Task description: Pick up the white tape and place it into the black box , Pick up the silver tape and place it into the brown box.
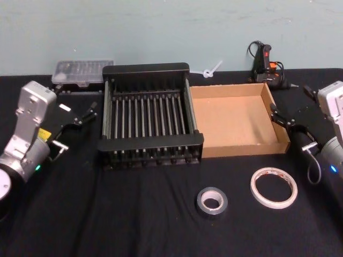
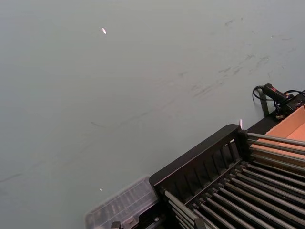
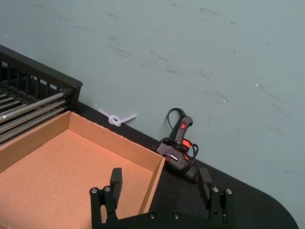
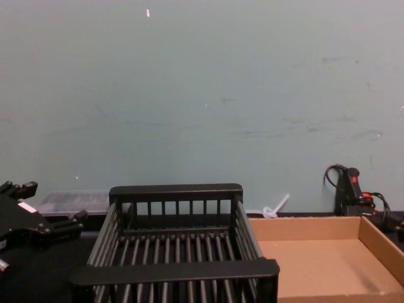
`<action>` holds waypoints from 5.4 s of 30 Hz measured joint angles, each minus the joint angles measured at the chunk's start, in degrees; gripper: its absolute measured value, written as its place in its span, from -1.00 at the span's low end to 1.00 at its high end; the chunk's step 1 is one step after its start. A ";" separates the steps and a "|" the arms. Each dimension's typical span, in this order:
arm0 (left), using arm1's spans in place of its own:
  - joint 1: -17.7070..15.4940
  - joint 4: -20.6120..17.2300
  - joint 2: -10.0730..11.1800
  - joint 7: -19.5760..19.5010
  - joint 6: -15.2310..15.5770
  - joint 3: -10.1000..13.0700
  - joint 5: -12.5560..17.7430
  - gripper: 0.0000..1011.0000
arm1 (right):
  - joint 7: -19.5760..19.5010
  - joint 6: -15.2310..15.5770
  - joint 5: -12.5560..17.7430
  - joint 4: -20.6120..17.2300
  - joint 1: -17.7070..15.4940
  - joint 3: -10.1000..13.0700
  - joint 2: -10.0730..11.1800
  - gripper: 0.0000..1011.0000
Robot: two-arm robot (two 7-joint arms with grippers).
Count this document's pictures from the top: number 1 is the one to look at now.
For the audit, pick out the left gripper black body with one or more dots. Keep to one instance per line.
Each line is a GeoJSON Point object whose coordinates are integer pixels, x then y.
{"type": "Point", "coordinates": [63, 116]}

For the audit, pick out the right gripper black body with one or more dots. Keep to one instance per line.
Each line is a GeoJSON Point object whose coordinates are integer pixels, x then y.
{"type": "Point", "coordinates": [308, 119]}

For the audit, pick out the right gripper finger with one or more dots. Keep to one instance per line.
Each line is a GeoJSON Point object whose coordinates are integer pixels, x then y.
{"type": "Point", "coordinates": [281, 119]}
{"type": "Point", "coordinates": [311, 92]}

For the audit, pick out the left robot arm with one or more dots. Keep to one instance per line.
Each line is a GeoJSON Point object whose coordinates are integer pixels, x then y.
{"type": "Point", "coordinates": [32, 107]}

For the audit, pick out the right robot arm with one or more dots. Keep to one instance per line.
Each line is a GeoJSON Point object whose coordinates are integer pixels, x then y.
{"type": "Point", "coordinates": [333, 107]}

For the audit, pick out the clear plastic case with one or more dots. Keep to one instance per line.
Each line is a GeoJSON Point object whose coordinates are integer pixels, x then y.
{"type": "Point", "coordinates": [80, 71]}

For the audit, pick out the shallow brown cardboard tray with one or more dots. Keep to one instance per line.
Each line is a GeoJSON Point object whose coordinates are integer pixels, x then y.
{"type": "Point", "coordinates": [233, 120]}

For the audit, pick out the black rack with steel bars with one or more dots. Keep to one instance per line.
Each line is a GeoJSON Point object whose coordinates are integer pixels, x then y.
{"type": "Point", "coordinates": [150, 142]}

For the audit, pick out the white tape roll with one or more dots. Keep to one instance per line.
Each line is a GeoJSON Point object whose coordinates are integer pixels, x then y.
{"type": "Point", "coordinates": [273, 205]}

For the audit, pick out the black table cloth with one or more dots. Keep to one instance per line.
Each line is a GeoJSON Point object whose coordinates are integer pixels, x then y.
{"type": "Point", "coordinates": [134, 214]}

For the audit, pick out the silver tape roll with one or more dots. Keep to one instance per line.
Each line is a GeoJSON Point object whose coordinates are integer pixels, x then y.
{"type": "Point", "coordinates": [211, 213]}

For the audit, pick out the plain pale wall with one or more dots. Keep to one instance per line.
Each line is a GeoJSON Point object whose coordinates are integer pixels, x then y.
{"type": "Point", "coordinates": [160, 26]}

